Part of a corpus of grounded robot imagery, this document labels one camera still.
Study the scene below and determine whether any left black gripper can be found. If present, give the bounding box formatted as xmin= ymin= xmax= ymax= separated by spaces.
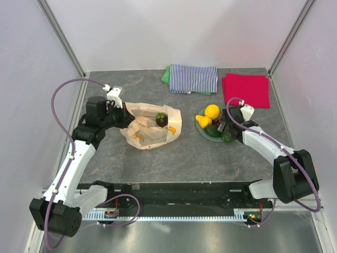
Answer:
xmin=100 ymin=101 xmax=134 ymax=130

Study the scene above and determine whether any dark green avocado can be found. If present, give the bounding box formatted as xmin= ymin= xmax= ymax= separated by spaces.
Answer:
xmin=205 ymin=124 xmax=221 ymax=138

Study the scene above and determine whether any green lime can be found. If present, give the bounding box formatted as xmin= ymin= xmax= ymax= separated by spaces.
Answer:
xmin=221 ymin=132 xmax=234 ymax=143

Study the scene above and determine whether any beige plastic bag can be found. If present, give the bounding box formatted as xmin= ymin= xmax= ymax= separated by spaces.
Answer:
xmin=120 ymin=102 xmax=182 ymax=150

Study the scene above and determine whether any dark mangosteen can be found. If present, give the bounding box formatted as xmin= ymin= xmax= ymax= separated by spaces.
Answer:
xmin=156 ymin=112 xmax=168 ymax=128

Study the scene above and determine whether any red grapes bunch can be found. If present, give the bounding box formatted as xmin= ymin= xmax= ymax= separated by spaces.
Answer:
xmin=212 ymin=117 xmax=223 ymax=127

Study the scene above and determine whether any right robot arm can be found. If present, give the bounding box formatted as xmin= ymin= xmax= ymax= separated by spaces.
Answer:
xmin=222 ymin=106 xmax=320 ymax=208

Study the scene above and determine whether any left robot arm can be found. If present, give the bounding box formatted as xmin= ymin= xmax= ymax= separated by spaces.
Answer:
xmin=29 ymin=95 xmax=135 ymax=237

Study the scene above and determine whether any yellow pear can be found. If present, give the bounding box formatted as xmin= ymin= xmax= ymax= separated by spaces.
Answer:
xmin=195 ymin=115 xmax=212 ymax=129

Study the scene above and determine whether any yellow lemon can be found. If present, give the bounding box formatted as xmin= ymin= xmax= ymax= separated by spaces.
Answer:
xmin=204 ymin=104 xmax=221 ymax=120

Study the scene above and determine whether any green plate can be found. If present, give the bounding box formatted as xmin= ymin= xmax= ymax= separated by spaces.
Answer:
xmin=195 ymin=104 xmax=234 ymax=143

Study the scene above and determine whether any red cloth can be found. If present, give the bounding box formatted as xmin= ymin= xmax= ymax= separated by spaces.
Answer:
xmin=222 ymin=73 xmax=270 ymax=108

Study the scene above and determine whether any blue striped cloth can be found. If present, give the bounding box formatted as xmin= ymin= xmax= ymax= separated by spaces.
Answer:
xmin=169 ymin=64 xmax=218 ymax=94

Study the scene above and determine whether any green cloth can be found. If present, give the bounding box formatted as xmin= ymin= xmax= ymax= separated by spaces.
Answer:
xmin=161 ymin=66 xmax=211 ymax=95

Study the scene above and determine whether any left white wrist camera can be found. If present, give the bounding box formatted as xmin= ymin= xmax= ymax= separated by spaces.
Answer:
xmin=103 ymin=84 xmax=123 ymax=109

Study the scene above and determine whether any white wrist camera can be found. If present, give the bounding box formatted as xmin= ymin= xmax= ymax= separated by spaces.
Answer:
xmin=103 ymin=84 xmax=123 ymax=109
xmin=239 ymin=99 xmax=255 ymax=121

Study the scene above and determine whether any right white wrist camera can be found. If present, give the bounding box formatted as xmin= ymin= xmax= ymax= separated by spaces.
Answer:
xmin=239 ymin=99 xmax=255 ymax=121

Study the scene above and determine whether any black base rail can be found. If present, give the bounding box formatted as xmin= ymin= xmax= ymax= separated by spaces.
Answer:
xmin=77 ymin=181 xmax=273 ymax=210

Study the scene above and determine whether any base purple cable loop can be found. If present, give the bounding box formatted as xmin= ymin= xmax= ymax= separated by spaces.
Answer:
xmin=96 ymin=193 xmax=142 ymax=227

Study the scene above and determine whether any white cable duct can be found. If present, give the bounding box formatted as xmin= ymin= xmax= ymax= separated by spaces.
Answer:
xmin=83 ymin=209 xmax=261 ymax=222

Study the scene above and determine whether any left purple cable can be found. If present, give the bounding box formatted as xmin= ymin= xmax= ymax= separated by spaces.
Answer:
xmin=43 ymin=78 xmax=108 ymax=250

